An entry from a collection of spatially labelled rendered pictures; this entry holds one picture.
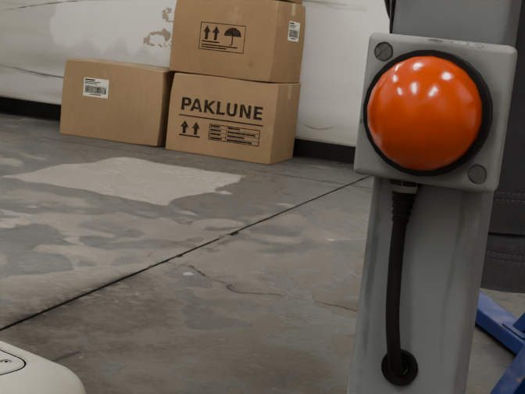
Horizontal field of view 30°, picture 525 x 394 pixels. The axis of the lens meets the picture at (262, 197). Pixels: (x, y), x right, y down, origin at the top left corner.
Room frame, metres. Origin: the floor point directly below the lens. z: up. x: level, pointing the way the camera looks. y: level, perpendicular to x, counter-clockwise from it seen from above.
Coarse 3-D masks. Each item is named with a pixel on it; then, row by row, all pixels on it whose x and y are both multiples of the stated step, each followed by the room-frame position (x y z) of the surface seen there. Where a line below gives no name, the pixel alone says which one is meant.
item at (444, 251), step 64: (448, 0) 0.35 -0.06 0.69; (512, 0) 0.35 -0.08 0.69; (384, 64) 0.34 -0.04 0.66; (512, 64) 0.33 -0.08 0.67; (384, 192) 0.35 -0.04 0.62; (448, 192) 0.34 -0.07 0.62; (384, 256) 0.35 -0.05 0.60; (448, 256) 0.34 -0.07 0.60; (384, 320) 0.35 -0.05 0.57; (448, 320) 0.34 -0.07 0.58; (384, 384) 0.35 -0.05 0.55; (448, 384) 0.34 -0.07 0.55
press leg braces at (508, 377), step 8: (520, 320) 2.19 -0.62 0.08; (512, 328) 2.20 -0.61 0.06; (520, 328) 2.19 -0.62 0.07; (520, 336) 2.15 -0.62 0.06; (520, 352) 1.69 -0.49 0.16; (520, 360) 1.67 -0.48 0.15; (512, 368) 1.66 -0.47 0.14; (520, 368) 1.66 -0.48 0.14; (504, 376) 1.66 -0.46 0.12; (512, 376) 1.65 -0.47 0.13; (520, 376) 1.64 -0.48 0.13; (496, 384) 1.65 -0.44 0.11; (504, 384) 1.64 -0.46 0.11; (512, 384) 1.64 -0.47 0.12; (520, 384) 1.63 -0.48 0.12; (496, 392) 1.64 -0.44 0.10; (504, 392) 1.63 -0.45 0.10; (512, 392) 1.62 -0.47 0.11; (520, 392) 1.64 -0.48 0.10
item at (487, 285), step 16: (512, 96) 0.63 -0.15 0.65; (512, 112) 0.63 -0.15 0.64; (512, 128) 0.63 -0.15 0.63; (512, 144) 0.63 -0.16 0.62; (512, 160) 0.63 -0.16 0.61; (512, 176) 0.63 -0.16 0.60; (496, 192) 0.63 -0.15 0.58; (512, 192) 0.63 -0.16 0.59; (496, 208) 0.63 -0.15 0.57; (512, 208) 0.63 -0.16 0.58; (496, 224) 0.63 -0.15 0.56; (512, 224) 0.63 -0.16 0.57; (496, 240) 0.63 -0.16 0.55; (512, 240) 0.63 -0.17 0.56; (496, 256) 0.63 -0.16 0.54; (512, 256) 0.63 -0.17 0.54; (496, 272) 0.63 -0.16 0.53; (512, 272) 0.63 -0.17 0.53; (496, 288) 0.63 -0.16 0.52; (512, 288) 0.62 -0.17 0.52
